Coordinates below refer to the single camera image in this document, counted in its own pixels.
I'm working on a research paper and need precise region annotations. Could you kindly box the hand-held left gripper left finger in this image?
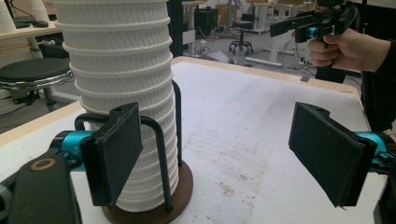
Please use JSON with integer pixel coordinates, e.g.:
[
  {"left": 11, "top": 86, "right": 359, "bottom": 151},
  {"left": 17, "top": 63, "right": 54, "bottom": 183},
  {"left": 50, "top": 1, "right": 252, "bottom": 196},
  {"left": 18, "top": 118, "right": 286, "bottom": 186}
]
[{"left": 78, "top": 102, "right": 145, "bottom": 208}]

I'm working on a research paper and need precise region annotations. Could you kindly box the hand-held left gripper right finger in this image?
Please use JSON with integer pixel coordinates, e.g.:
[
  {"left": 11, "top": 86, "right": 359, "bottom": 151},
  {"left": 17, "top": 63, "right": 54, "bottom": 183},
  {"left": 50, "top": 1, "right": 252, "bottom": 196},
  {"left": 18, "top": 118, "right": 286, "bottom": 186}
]
[{"left": 288, "top": 101, "right": 378, "bottom": 209}]

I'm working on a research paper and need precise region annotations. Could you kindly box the black rod cup holder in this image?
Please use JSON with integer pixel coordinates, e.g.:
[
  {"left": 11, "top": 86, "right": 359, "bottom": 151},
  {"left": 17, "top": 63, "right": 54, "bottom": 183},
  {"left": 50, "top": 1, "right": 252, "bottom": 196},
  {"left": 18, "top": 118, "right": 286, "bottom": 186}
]
[{"left": 74, "top": 78, "right": 194, "bottom": 224}]

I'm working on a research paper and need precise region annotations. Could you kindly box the stack of white paper cups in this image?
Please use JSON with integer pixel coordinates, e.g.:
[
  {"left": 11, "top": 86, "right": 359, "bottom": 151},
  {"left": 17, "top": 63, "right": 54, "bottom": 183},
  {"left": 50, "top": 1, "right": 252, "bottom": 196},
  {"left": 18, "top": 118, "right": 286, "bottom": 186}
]
[{"left": 50, "top": 0, "right": 180, "bottom": 214}]

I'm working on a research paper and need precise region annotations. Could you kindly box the black office chair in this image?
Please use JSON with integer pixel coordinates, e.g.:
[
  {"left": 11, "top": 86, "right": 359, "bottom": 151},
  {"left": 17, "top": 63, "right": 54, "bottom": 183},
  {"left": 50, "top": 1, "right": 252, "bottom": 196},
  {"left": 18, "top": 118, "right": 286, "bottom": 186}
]
[{"left": 228, "top": 20, "right": 255, "bottom": 56}]

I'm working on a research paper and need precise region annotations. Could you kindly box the black round stool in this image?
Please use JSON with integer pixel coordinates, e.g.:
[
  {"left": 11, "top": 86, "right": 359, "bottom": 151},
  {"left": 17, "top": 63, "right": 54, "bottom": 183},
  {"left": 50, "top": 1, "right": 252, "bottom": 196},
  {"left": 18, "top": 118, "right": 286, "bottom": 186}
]
[{"left": 0, "top": 57, "right": 76, "bottom": 114}]

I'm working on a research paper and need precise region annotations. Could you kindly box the wooden desk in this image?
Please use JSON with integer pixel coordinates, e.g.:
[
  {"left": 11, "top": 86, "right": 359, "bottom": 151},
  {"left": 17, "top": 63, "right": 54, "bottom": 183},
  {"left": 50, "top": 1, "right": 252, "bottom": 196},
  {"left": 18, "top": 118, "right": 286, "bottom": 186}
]
[{"left": 0, "top": 21, "right": 64, "bottom": 60}]

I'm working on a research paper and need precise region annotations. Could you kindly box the black cable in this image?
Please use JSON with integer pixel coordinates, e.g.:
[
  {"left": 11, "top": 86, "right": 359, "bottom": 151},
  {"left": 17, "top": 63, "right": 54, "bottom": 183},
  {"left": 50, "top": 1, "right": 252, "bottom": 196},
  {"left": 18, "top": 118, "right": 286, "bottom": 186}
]
[{"left": 344, "top": 1, "right": 362, "bottom": 35}]

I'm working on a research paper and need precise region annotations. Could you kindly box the white desk frame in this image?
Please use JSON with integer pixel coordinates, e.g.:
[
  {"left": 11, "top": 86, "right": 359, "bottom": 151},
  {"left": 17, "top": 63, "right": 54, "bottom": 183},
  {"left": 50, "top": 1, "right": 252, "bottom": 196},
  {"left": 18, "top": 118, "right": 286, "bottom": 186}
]
[{"left": 245, "top": 3, "right": 298, "bottom": 68}]

